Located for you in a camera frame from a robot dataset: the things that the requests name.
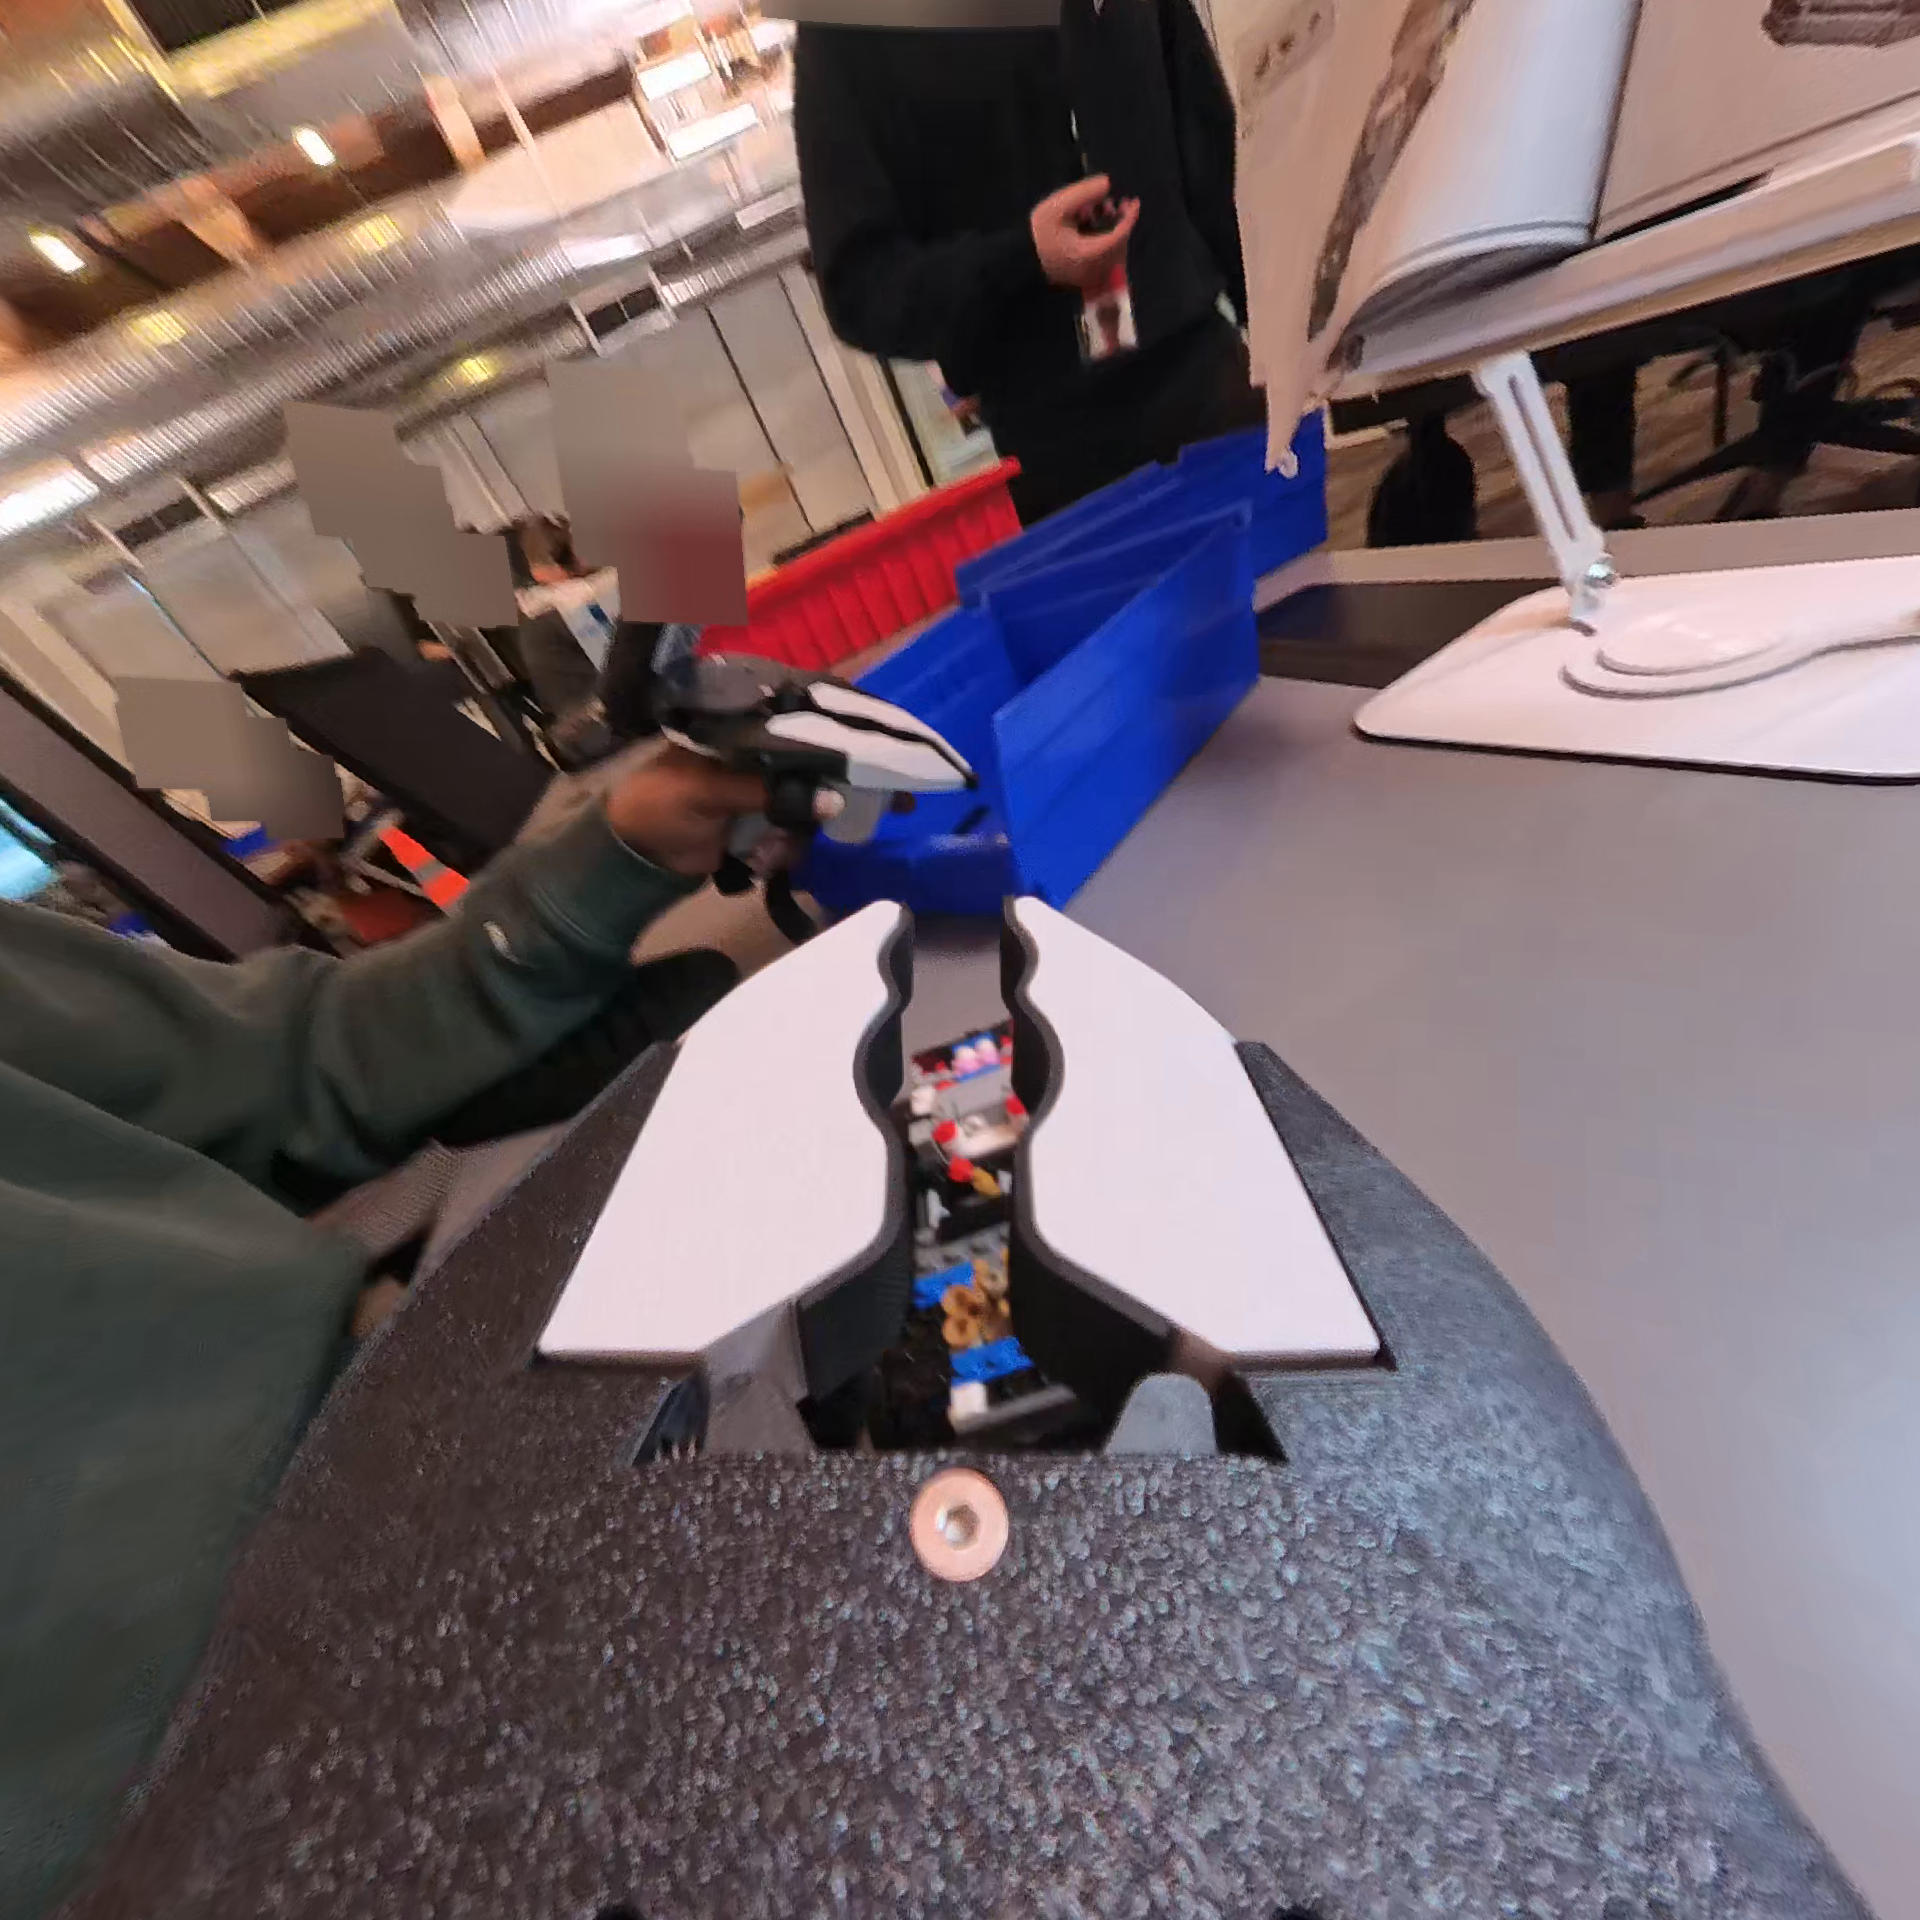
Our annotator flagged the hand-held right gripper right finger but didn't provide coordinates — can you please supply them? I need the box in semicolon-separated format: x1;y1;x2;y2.
1003;894;1382;1449

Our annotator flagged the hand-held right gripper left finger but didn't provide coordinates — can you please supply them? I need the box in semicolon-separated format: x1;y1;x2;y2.
535;900;916;1449

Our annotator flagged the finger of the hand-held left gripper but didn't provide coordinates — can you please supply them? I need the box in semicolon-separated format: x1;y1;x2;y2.
760;715;980;796
768;680;912;741

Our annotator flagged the blue plastic bin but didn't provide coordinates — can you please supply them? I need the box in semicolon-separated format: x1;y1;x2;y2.
793;502;1262;918
961;409;1331;616

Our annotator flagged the black lego car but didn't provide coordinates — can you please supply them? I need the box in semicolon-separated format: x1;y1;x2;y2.
868;1018;1085;1449

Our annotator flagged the person's left forearm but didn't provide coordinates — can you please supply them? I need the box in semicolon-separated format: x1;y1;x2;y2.
284;810;707;1189

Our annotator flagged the lego instruction booklet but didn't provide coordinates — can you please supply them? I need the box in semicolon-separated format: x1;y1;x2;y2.
1197;0;1920;472

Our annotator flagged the person's left hand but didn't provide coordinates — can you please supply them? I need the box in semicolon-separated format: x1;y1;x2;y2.
603;741;843;878

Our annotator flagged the red plastic bin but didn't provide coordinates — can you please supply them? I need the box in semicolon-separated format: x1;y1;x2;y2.
737;457;1024;671

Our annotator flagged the orange safety vest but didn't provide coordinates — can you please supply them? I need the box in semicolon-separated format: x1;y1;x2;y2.
367;824;469;904

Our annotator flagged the person's green sweatshirt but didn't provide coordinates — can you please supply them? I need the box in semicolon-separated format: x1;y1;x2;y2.
0;898;379;1920

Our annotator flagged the white booklet stand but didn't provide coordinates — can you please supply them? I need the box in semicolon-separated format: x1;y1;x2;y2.
1326;110;1920;784

